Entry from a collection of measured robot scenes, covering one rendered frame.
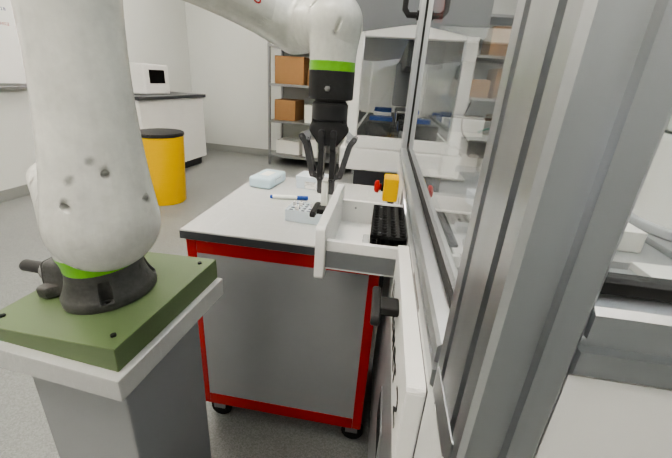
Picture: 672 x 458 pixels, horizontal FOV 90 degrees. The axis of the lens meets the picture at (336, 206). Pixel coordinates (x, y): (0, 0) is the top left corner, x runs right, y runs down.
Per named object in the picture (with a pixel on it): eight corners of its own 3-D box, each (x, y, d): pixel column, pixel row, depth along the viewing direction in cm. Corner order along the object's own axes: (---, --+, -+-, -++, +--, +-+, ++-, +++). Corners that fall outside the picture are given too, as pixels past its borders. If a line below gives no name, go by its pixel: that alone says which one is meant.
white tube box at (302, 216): (284, 220, 105) (285, 209, 103) (293, 211, 112) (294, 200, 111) (323, 226, 102) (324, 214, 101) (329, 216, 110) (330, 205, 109)
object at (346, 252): (324, 269, 65) (326, 241, 63) (341, 219, 89) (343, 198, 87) (542, 298, 61) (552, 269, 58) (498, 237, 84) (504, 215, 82)
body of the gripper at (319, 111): (352, 101, 73) (349, 144, 76) (314, 98, 74) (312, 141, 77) (348, 103, 66) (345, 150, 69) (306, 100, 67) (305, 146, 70)
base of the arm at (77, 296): (-7, 296, 60) (-20, 267, 58) (74, 256, 73) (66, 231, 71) (108, 322, 53) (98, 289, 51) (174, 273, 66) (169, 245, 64)
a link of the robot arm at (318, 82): (303, 68, 63) (351, 71, 62) (315, 70, 74) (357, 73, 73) (302, 102, 65) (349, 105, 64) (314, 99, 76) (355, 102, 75)
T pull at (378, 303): (369, 327, 41) (370, 318, 41) (372, 292, 48) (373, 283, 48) (399, 331, 41) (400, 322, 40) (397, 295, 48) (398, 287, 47)
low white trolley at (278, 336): (200, 421, 121) (179, 228, 94) (261, 312, 179) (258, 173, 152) (360, 452, 114) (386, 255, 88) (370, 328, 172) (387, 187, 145)
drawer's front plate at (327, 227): (313, 279, 64) (315, 227, 61) (335, 221, 91) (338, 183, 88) (322, 280, 64) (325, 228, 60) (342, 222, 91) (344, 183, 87)
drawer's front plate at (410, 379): (391, 470, 33) (406, 388, 30) (390, 297, 60) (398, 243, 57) (409, 474, 33) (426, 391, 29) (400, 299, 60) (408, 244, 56)
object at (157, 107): (94, 176, 378) (71, 58, 335) (165, 156, 483) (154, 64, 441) (150, 183, 364) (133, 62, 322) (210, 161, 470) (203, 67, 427)
